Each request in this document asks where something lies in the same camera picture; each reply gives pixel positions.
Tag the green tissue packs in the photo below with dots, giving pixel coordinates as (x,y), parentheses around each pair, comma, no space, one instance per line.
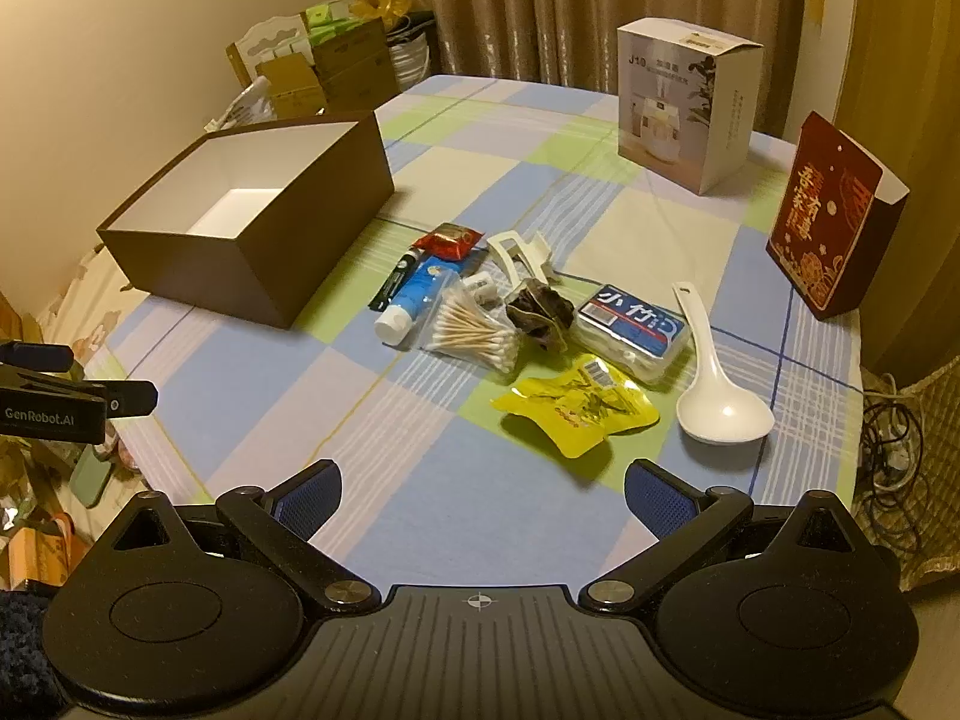
(326,19)

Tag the yellow snack packet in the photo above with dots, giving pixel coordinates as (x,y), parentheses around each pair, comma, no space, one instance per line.
(570,405)

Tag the yellow plastic bag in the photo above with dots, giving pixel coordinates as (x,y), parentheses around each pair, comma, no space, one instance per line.
(382,6)

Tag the blue tube white cap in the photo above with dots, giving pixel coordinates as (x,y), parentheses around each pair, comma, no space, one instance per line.
(418,291)

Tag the small cardboard box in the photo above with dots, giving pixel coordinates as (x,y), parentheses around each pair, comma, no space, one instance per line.
(289,86)

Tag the large cardboard box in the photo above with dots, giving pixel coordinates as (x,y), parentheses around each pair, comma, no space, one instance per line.
(352,67)

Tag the brown patterned curtain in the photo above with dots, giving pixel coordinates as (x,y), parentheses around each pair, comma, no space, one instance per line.
(525,0)

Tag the dark blue fuzzy cloth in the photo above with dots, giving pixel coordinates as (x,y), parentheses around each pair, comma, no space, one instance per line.
(26,652)

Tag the plain tan curtain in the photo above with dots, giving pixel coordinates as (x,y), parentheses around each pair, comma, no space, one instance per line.
(915,127)

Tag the white clothes hangers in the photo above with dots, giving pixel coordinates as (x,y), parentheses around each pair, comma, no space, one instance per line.
(412,52)

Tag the white product carton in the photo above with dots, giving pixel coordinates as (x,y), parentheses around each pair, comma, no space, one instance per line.
(664,90)

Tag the red gift box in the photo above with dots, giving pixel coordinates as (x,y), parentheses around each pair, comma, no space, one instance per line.
(825,225)

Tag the checked pastel sheet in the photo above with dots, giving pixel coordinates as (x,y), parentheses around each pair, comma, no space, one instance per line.
(525,165)

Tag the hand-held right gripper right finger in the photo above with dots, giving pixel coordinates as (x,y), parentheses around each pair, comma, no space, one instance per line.
(658,499)

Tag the dark hair scrunchie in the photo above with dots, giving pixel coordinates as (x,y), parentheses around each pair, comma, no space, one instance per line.
(536,311)

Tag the bag of cotton swabs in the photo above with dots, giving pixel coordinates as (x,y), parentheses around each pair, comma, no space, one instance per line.
(465,330)

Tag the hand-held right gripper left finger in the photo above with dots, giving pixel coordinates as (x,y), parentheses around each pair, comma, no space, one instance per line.
(311,499)

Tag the blue white packet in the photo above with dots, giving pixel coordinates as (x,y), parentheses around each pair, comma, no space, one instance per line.
(630,324)

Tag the brown cardboard box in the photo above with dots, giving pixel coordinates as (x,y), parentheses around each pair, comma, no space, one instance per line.
(247,281)

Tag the white plastic spoon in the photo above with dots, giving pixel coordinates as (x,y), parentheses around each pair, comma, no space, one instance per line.
(720,412)

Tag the white carved chair back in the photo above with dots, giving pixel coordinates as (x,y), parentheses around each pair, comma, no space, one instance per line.
(262,41)

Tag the red snack packet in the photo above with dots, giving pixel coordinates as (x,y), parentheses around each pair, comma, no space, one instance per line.
(450,241)

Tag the dark green tube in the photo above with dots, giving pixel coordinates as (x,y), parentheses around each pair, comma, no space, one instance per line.
(394,279)

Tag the clear plastic bag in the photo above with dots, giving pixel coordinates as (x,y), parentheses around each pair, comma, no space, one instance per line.
(240,109)

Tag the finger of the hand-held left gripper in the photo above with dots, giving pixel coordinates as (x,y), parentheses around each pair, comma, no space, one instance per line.
(34,356)
(131,399)

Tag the green flat case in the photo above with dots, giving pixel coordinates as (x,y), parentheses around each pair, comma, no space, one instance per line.
(94,476)

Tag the woven rattan furniture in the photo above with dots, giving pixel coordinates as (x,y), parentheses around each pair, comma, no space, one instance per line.
(937,465)

